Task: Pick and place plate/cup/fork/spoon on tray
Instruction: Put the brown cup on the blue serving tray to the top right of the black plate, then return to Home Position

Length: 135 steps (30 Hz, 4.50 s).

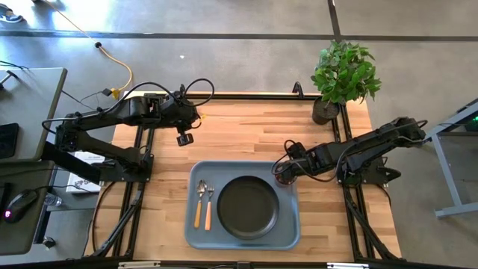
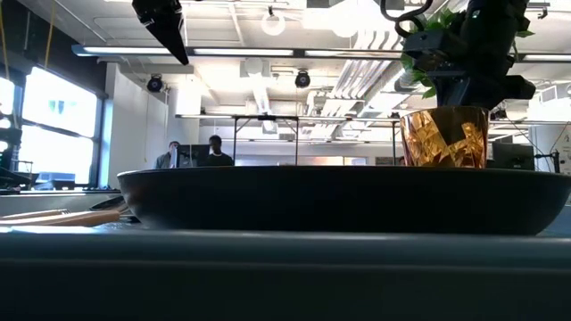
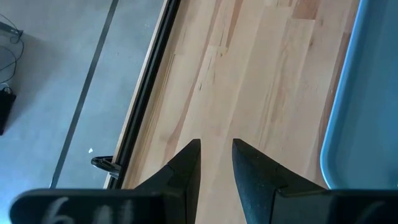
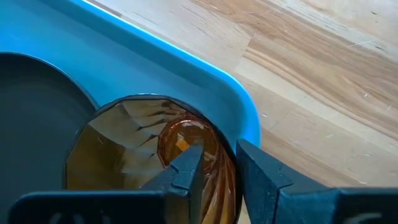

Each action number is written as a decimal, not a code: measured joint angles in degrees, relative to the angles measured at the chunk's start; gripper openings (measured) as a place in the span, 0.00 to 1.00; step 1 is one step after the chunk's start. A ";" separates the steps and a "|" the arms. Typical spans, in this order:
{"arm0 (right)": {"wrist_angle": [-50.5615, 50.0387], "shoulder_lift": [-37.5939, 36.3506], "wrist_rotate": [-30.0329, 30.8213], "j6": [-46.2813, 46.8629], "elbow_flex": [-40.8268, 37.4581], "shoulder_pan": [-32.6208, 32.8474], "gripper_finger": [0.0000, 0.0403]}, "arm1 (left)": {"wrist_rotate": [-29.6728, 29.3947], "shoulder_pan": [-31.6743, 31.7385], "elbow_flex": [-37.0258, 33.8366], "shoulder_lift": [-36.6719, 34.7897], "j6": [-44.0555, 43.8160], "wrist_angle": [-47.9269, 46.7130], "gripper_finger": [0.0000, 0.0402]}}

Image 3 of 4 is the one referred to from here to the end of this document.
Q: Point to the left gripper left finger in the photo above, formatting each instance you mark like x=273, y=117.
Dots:
x=183, y=177

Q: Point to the blue plastic tray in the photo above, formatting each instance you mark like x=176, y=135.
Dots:
x=367, y=93

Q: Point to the black frame bracket hook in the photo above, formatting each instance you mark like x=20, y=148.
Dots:
x=104, y=163

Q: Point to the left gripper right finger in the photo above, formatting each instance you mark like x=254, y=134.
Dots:
x=255, y=180

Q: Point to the black power adapter box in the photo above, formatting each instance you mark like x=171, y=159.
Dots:
x=6, y=112

